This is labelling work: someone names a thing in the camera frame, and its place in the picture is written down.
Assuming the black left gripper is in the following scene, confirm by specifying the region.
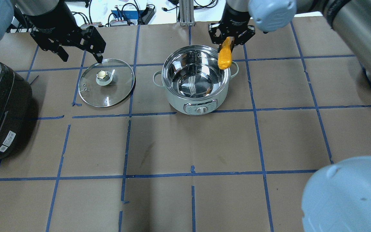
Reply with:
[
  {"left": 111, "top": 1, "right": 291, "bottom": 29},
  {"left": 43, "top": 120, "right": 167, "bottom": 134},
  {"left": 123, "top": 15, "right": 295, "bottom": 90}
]
[{"left": 24, "top": 3, "right": 106, "bottom": 64}]

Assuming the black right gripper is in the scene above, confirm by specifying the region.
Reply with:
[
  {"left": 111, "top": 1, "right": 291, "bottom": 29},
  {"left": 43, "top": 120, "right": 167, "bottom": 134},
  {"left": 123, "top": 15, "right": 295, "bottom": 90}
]
[{"left": 208, "top": 5, "right": 256, "bottom": 52}]

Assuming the yellow toy corn cob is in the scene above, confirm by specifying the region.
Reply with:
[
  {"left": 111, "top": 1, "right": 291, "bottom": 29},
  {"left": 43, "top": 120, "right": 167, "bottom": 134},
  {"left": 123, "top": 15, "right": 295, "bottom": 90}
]
[{"left": 217, "top": 36, "right": 234, "bottom": 70}]

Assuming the glass pot lid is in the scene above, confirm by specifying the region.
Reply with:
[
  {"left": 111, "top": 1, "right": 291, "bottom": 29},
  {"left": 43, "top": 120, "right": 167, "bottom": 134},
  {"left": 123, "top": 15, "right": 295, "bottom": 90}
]
[{"left": 78, "top": 59, "right": 135, "bottom": 108}]

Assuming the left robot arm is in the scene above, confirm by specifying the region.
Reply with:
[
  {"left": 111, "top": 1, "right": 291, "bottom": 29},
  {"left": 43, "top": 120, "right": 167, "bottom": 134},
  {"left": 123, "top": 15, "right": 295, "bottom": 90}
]
[{"left": 0, "top": 0, "right": 106, "bottom": 63}]

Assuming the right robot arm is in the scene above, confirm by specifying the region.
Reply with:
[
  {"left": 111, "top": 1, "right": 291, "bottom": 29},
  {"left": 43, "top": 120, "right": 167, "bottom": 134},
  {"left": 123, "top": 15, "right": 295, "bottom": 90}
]
[{"left": 193, "top": 16, "right": 371, "bottom": 232}]

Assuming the pale green electric pot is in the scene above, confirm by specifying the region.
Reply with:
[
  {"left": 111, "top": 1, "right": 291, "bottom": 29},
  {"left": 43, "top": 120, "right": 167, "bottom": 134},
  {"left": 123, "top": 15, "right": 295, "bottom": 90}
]
[{"left": 153, "top": 45, "right": 239, "bottom": 116}]

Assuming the grey usb hub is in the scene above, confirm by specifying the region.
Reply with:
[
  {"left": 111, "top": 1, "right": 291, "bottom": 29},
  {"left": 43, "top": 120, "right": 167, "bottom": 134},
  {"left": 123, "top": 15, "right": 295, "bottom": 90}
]
[{"left": 80, "top": 22, "right": 103, "bottom": 30}]

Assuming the blue usb hub box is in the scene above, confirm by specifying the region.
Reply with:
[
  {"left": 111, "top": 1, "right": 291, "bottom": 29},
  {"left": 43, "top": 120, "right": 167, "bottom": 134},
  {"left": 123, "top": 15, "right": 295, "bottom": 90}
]
[{"left": 109, "top": 9, "right": 143, "bottom": 26}]

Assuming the black power adapter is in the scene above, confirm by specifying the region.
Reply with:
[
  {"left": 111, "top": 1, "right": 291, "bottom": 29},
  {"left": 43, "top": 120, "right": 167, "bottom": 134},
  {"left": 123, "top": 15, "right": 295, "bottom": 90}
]
[{"left": 140, "top": 5, "right": 156, "bottom": 25}]

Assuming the black rice cooker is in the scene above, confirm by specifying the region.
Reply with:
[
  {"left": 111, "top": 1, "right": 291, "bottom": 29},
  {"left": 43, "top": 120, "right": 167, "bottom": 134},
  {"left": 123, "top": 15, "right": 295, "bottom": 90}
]
[{"left": 0, "top": 60, "right": 40, "bottom": 166}]

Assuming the aluminium frame post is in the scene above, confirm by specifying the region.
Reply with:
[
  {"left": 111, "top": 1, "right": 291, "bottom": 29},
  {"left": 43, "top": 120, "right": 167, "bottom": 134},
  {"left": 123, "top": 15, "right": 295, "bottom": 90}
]
[{"left": 179, "top": 0, "right": 195, "bottom": 27}]

